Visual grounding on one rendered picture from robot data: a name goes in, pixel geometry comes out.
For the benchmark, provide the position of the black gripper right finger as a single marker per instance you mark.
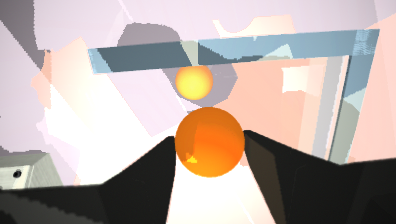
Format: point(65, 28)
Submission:
point(300, 188)

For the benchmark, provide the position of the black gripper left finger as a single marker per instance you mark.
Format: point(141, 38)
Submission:
point(139, 194)

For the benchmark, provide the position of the yellow glowing ball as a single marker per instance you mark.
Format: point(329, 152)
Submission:
point(194, 82)

